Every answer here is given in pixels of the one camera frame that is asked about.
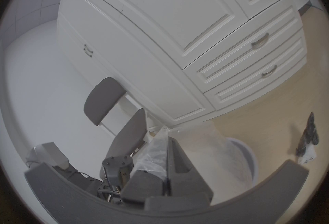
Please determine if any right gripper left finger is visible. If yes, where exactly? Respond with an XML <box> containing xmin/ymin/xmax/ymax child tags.
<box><xmin>120</xmin><ymin>166</ymin><xmax>165</xmax><ymax>204</ymax></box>

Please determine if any white chair with grey cushions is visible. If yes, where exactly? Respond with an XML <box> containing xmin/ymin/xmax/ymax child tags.
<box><xmin>83</xmin><ymin>77</ymin><xmax>170</xmax><ymax>182</ymax></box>

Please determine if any white printed paper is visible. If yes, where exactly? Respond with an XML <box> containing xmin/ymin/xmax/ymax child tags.
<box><xmin>298</xmin><ymin>144</ymin><xmax>318</xmax><ymax>165</ymax></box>

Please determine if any white trash bin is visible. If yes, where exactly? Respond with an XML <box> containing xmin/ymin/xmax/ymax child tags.
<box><xmin>224</xmin><ymin>137</ymin><xmax>258</xmax><ymax>185</ymax></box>

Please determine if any white wardrobe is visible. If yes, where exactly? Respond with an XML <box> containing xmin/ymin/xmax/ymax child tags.
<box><xmin>57</xmin><ymin>0</ymin><xmax>308</xmax><ymax>128</ymax></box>

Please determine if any clear plastic bag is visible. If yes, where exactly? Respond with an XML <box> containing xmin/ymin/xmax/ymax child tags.
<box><xmin>131</xmin><ymin>120</ymin><xmax>255</xmax><ymax>189</ymax></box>

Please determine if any black plastic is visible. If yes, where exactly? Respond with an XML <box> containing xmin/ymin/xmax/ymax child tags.
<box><xmin>295</xmin><ymin>112</ymin><xmax>320</xmax><ymax>157</ymax></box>

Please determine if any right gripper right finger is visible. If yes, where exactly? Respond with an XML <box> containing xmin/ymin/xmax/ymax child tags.
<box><xmin>167</xmin><ymin>136</ymin><xmax>214</xmax><ymax>205</ymax></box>

